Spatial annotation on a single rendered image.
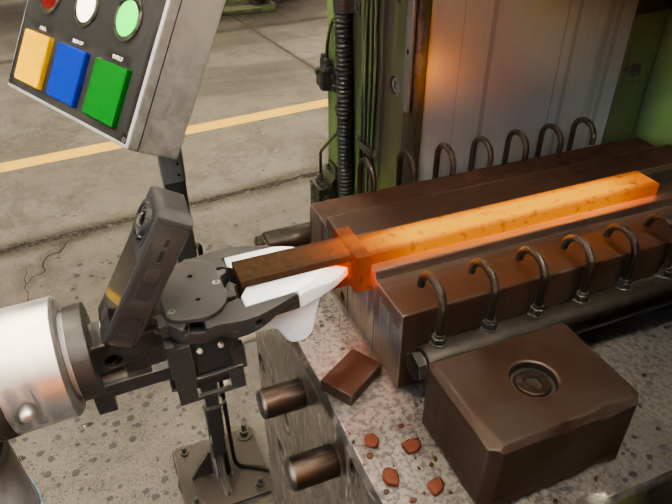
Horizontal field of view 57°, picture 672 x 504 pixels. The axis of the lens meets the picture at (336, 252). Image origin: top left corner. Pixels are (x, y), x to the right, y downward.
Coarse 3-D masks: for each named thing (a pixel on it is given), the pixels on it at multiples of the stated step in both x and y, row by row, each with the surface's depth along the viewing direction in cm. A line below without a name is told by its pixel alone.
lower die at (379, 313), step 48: (624, 144) 73; (384, 192) 63; (432, 192) 63; (480, 192) 61; (528, 192) 61; (480, 240) 52; (528, 240) 54; (624, 240) 54; (336, 288) 59; (384, 288) 48; (432, 288) 48; (480, 288) 48; (528, 288) 50; (576, 288) 52; (384, 336) 50
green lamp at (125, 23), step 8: (120, 8) 78; (128, 8) 77; (136, 8) 76; (120, 16) 78; (128, 16) 77; (136, 16) 76; (120, 24) 78; (128, 24) 77; (120, 32) 78; (128, 32) 77
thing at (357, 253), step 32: (544, 192) 57; (576, 192) 57; (608, 192) 57; (640, 192) 58; (416, 224) 53; (448, 224) 53; (480, 224) 53; (512, 224) 54; (256, 256) 49; (288, 256) 48; (320, 256) 48; (352, 256) 49; (384, 256) 50
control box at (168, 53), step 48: (96, 0) 81; (144, 0) 76; (192, 0) 75; (96, 48) 81; (144, 48) 75; (192, 48) 78; (48, 96) 88; (144, 96) 75; (192, 96) 80; (144, 144) 78
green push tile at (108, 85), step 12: (96, 60) 80; (96, 72) 80; (108, 72) 78; (120, 72) 76; (96, 84) 79; (108, 84) 78; (120, 84) 76; (96, 96) 79; (108, 96) 78; (120, 96) 76; (84, 108) 81; (96, 108) 79; (108, 108) 78; (120, 108) 77; (108, 120) 77
